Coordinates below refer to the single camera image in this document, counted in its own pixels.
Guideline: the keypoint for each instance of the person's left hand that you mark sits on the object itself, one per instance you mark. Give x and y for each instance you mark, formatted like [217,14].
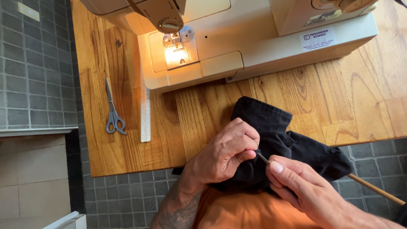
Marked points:
[219,155]

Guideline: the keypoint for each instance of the metal seam ripper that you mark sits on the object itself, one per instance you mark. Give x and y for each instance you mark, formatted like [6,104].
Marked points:
[262,157]

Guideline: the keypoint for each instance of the white furniture corner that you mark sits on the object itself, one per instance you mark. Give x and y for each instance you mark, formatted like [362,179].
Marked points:
[65,221]

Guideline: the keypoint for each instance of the wooden stick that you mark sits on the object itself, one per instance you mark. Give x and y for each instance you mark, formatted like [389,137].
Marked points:
[375,189]

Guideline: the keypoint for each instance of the white wall plate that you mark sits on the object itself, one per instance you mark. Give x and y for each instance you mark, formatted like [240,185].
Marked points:
[28,11]

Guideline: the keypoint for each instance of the clear plastic ruler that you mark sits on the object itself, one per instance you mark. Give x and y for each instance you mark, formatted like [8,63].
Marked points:
[145,105]

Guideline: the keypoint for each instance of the cream sewing machine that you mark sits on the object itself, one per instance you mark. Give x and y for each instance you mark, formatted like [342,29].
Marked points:
[229,35]

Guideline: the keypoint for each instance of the black fabric garment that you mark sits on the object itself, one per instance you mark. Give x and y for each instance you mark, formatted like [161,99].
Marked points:
[286,146]

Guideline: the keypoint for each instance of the person's right hand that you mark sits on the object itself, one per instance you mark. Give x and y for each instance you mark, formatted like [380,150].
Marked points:
[300,187]

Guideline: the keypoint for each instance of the person's orange shirt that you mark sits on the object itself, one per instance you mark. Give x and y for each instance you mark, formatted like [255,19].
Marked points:
[251,211]

